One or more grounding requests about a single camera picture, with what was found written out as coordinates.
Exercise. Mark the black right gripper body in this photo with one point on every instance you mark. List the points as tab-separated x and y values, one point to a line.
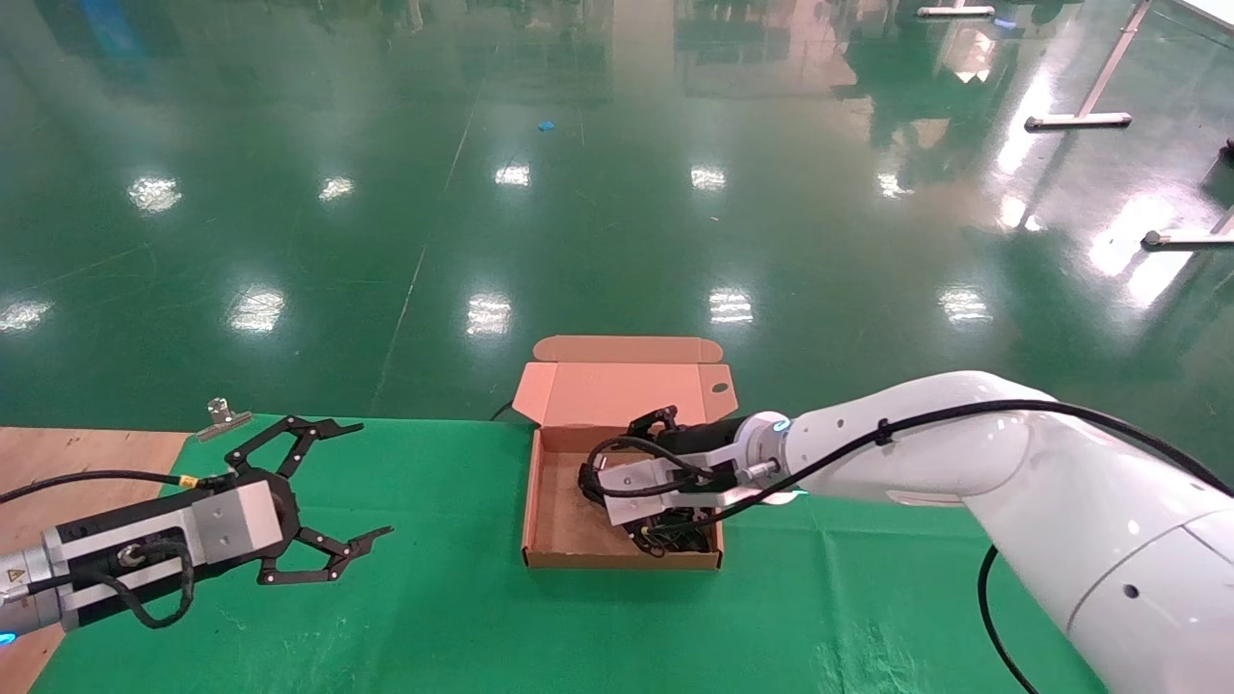
713	439

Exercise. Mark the open brown cardboard box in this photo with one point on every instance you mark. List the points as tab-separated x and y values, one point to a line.
569	520

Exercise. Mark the white metal foot bar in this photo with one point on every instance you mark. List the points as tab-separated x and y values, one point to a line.
1186	240
954	12

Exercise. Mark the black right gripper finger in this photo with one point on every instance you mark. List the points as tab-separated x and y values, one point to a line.
660	417
699	530

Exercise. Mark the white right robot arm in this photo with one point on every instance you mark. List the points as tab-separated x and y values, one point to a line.
1060	501

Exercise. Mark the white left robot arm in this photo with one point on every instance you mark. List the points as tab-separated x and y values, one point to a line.
24	588

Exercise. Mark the white metal table leg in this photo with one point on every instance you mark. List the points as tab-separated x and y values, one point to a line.
1080	120

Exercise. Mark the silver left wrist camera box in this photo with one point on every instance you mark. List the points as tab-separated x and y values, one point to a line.
236	525

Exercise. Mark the green table cloth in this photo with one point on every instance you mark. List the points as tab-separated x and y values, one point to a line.
482	627

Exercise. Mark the white table edge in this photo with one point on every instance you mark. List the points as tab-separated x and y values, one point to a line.
1210	12

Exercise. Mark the silver binder clip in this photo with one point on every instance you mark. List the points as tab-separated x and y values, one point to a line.
224	422

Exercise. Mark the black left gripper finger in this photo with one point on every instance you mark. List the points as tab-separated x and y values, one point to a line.
333	549
294	439

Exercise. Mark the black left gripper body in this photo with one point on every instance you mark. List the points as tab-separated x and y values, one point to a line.
125	525

